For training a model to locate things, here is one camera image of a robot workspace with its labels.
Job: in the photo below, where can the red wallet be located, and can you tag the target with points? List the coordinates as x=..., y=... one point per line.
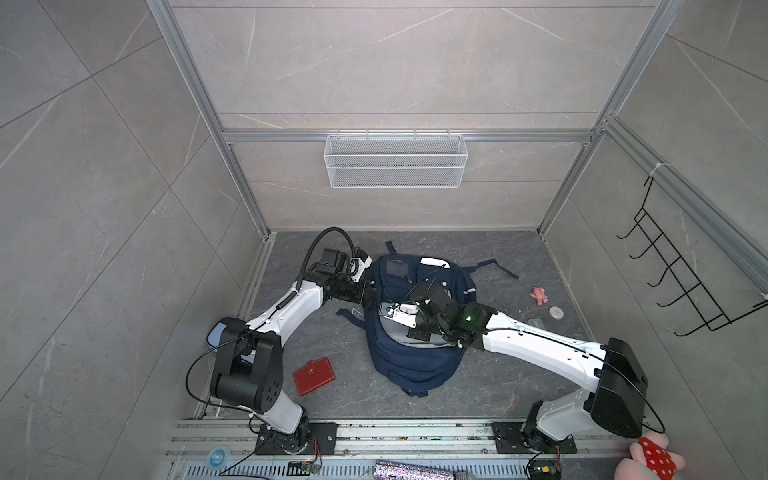
x=313, y=375

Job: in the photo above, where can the pink plush toy red heart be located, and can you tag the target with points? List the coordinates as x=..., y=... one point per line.
x=650, y=459

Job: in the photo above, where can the clear plastic ruler case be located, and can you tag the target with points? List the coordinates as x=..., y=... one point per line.
x=536, y=322

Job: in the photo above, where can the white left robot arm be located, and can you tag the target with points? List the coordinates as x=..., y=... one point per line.
x=248, y=370

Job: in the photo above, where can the black wall hook rack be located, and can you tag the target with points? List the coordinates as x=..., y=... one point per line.
x=690, y=288

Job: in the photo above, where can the white wire mesh basket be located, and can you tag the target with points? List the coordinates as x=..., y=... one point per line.
x=357, y=161

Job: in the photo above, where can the purple glitter microphone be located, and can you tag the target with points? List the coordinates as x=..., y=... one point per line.
x=385, y=470

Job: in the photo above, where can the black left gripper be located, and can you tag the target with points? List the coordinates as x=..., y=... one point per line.
x=361, y=292

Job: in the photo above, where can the small white round object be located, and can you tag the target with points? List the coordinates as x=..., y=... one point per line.
x=556, y=313

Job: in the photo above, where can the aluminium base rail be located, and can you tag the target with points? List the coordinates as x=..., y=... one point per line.
x=471, y=448

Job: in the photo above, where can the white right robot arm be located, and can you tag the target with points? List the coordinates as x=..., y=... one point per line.
x=611, y=384

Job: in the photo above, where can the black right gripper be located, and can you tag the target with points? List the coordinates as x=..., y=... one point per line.
x=416, y=334

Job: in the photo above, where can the small pink toy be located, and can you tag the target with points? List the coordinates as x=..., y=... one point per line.
x=539, y=295

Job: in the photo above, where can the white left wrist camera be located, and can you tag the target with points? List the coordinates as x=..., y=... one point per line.
x=358, y=266

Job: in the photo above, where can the navy blue student backpack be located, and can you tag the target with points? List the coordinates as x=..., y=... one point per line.
x=417, y=367

